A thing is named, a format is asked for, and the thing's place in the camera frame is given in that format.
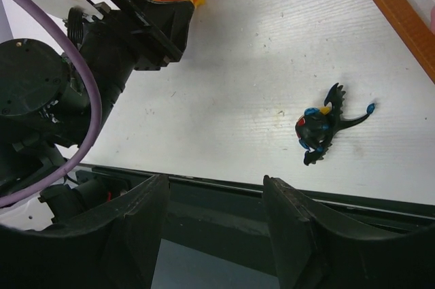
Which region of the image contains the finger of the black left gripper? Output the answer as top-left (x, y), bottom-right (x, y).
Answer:
top-left (111, 0), bottom-right (195, 71)

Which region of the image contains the wooden tiered shelf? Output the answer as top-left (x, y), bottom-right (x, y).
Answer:
top-left (373, 0), bottom-right (434, 80)

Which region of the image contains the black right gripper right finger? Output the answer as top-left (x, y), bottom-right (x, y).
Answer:
top-left (262, 175), bottom-right (435, 289)

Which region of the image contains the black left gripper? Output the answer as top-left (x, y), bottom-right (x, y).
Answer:
top-left (1, 9), bottom-right (136, 194)

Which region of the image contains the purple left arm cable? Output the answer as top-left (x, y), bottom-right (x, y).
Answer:
top-left (0, 0), bottom-right (103, 208)

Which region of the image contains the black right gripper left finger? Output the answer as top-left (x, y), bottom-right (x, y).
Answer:
top-left (1, 175), bottom-right (169, 288)

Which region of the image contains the black dragon toy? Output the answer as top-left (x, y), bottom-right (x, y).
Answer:
top-left (295, 83), bottom-right (376, 166)

